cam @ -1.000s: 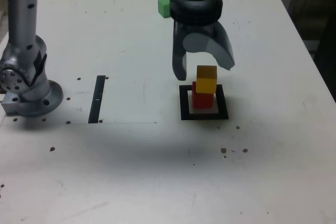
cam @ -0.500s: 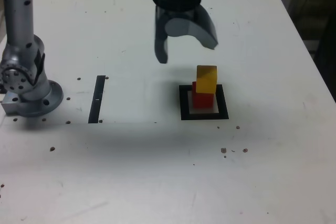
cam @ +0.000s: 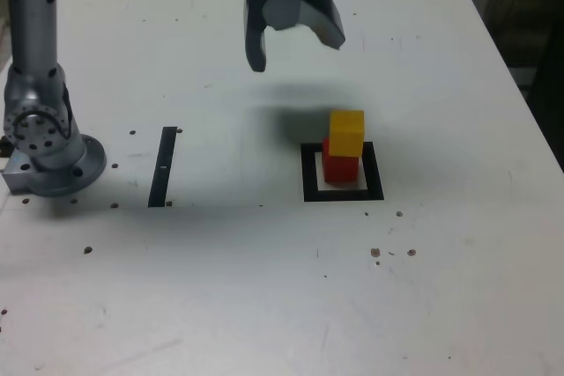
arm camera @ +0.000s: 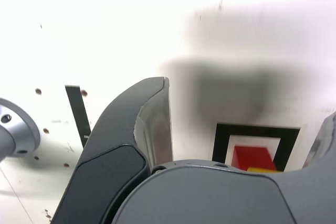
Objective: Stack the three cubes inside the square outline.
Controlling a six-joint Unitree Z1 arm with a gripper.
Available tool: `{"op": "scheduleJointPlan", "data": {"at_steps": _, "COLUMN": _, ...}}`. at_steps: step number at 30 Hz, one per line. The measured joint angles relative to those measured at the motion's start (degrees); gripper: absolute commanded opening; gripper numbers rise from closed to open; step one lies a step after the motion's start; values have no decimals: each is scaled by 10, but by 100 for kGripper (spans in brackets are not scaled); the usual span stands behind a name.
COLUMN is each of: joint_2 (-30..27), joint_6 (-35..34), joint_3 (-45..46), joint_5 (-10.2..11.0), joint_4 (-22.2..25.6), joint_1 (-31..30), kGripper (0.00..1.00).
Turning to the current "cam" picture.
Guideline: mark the black tape strip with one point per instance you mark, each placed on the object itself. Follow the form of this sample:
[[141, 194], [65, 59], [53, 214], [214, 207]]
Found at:
[[162, 164]]

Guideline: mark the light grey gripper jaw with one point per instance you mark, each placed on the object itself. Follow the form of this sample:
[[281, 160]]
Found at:
[[317, 10]]

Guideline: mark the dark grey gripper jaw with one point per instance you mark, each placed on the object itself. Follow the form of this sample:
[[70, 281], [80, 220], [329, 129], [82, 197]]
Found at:
[[254, 37]]

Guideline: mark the yellow cube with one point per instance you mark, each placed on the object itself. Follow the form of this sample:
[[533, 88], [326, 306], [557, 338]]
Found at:
[[347, 134]]

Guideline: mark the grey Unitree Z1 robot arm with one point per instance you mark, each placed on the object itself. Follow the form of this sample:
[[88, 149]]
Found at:
[[33, 19]]

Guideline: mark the red cube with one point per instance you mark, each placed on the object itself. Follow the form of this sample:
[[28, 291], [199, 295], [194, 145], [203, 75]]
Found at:
[[339, 169]]

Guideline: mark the black tape square outline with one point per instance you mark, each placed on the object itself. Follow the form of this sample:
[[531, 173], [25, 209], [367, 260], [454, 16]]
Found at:
[[374, 173]]

